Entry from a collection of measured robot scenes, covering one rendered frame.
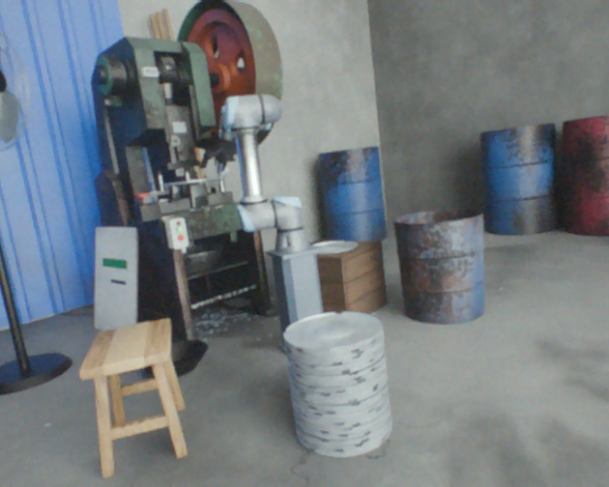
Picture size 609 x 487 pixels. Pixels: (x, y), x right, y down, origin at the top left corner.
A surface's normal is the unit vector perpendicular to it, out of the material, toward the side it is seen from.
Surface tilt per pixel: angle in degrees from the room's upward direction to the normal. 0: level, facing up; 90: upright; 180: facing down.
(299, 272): 90
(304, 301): 90
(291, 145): 90
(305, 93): 90
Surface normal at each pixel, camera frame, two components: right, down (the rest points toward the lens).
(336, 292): -0.63, 0.21
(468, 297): 0.32, 0.16
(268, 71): 0.69, 0.12
